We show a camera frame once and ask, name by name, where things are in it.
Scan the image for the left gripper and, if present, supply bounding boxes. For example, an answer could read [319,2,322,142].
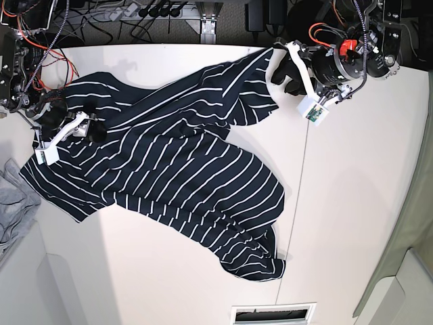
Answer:
[271,39,367,102]

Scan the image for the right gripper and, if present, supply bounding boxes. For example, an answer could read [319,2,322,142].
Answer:
[28,91,107,142]

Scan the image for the navy white striped t-shirt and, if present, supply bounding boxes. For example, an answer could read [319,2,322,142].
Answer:
[20,48,286,282]

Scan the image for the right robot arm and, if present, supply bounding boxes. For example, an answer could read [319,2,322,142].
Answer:
[1,1,78,139]

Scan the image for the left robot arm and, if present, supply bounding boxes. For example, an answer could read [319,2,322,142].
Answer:
[286,1,402,102]

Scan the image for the round black base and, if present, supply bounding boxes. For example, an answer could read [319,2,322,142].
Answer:
[285,0,340,45]

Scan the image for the black power bricks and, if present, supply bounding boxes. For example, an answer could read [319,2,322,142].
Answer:
[244,0,288,38]

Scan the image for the grey cloth pile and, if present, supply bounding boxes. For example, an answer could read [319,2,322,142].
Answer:
[1,158,41,259]

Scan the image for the white power strip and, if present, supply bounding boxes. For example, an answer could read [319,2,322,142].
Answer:
[89,1,189,22]

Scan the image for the green grey bin edge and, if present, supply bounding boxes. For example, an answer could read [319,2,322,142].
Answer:
[352,71,432,318]

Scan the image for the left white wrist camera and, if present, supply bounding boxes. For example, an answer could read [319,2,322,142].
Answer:
[297,97,329,126]

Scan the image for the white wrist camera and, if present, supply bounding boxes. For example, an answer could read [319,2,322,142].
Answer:
[35,142,60,166]
[297,97,329,126]

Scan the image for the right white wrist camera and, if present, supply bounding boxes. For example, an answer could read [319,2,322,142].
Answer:
[35,142,60,166]

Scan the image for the aluminium frame post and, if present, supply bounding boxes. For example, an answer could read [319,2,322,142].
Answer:
[183,1,225,45]

